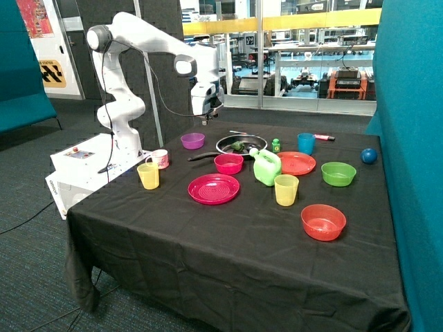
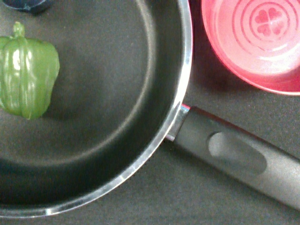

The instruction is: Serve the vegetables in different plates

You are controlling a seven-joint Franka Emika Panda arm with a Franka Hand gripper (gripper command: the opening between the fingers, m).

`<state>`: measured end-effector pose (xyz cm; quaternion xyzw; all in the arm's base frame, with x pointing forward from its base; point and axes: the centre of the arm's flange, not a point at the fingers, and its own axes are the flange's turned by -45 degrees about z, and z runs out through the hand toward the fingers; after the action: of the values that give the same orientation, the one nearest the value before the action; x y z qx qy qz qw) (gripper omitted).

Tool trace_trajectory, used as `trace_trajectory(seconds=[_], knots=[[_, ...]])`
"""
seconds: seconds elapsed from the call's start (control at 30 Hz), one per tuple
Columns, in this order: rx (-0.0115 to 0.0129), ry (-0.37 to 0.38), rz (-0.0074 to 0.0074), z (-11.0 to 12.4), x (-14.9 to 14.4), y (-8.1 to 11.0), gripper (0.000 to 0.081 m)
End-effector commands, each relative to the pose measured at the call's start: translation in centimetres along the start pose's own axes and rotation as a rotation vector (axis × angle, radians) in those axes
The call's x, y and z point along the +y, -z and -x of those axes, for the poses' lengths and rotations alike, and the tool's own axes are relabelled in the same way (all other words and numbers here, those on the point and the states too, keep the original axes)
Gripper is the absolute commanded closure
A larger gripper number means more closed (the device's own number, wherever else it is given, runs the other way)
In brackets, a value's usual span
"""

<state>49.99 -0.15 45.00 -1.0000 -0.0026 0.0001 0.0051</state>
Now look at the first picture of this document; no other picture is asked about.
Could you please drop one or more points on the green plastic bowl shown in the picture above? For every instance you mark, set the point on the green plastic bowl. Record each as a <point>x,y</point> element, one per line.
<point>338,174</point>

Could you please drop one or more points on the small green bottle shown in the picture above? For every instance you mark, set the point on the small green bottle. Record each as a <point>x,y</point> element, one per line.
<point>276,147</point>

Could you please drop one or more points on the red poster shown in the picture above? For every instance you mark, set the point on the red poster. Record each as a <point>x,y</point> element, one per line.
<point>35,18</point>

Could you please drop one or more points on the teal partition right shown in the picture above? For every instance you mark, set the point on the teal partition right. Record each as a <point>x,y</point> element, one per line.
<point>408,119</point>

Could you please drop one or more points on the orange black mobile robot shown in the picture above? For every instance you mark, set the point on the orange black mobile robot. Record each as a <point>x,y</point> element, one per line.
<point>347,83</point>

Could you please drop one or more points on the green toy watering can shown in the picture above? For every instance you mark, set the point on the green toy watering can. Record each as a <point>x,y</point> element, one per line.
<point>266,167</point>

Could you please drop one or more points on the black tablecloth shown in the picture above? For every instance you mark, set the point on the black tablecloth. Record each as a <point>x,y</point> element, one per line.
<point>246,265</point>

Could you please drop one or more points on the teal sofa left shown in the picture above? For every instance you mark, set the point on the teal sofa left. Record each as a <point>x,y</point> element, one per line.
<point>23,98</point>

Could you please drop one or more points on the yellow cup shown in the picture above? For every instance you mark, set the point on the yellow cup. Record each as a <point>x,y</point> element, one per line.
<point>149,175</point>
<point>286,187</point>

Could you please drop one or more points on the blue plastic cup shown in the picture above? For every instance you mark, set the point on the blue plastic cup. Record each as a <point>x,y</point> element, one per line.
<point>306,143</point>

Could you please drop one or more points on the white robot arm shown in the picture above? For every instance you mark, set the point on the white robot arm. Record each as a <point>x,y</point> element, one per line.
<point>127,31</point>

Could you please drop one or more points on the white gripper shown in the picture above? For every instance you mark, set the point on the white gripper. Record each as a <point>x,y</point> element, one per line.
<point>207,100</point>

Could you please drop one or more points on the orange plastic plate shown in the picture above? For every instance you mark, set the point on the orange plastic plate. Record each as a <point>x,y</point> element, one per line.
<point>296,163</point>

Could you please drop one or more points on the purple plastic bowl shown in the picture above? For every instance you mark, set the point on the purple plastic bowl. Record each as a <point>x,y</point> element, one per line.
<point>193,141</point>

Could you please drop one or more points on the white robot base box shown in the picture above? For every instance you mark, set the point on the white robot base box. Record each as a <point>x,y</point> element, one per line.
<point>84,168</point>

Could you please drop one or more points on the yellow cup front right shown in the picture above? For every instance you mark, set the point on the yellow cup front right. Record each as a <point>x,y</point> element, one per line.
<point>286,187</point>

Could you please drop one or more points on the pink plastic bowl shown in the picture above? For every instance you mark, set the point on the pink plastic bowl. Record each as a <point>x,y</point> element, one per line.
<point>229,164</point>

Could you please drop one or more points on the pink patterned mug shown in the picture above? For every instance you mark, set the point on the pink patterned mug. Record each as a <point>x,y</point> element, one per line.
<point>160,157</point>

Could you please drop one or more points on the orange plastic bowl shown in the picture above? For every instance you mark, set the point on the orange plastic bowl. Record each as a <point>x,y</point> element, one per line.
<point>323,222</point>

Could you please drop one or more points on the yellow cup left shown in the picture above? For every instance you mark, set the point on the yellow cup left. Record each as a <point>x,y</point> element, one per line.
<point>149,175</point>

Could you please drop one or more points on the pink marker pen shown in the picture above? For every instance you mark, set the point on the pink marker pen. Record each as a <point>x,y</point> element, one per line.
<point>324,137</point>

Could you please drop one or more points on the green broccoli toy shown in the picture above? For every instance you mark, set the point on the green broccoli toy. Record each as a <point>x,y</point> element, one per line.
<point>237,146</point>

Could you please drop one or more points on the blue ball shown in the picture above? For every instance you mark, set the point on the blue ball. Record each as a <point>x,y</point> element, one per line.
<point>369,156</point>

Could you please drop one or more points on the pink plastic plate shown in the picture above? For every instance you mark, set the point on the pink plastic plate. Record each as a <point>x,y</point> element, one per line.
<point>214,189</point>

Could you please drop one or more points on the black frying pan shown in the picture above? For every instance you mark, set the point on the black frying pan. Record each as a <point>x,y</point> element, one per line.
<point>223,146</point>

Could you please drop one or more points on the yellow black hazard sign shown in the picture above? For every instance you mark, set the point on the yellow black hazard sign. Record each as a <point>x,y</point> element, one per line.
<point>52,74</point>

